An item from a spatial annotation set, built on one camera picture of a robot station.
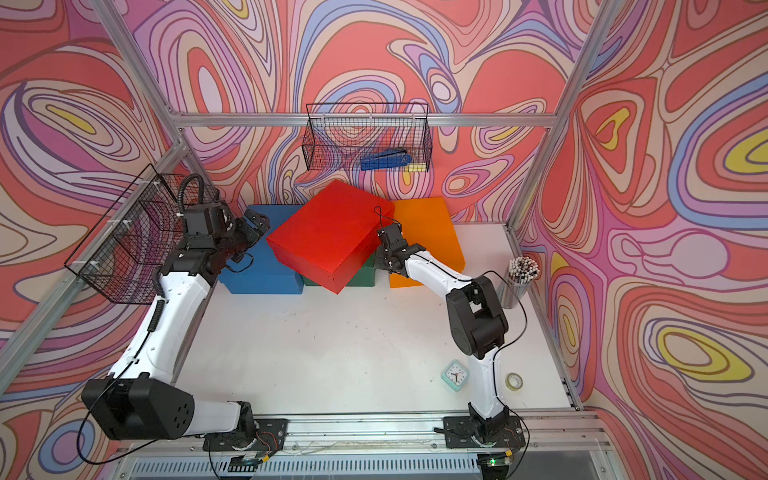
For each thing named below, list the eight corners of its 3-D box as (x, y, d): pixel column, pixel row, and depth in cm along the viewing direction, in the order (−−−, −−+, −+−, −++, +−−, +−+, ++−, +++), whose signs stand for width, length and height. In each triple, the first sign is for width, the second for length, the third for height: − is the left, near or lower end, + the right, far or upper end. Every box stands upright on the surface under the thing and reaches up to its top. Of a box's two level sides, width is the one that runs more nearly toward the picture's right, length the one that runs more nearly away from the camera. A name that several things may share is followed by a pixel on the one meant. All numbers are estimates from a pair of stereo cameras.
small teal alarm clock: (456, 395, 82) (458, 391, 79) (438, 376, 85) (440, 372, 83) (471, 379, 85) (473, 375, 82) (453, 361, 88) (455, 357, 85)
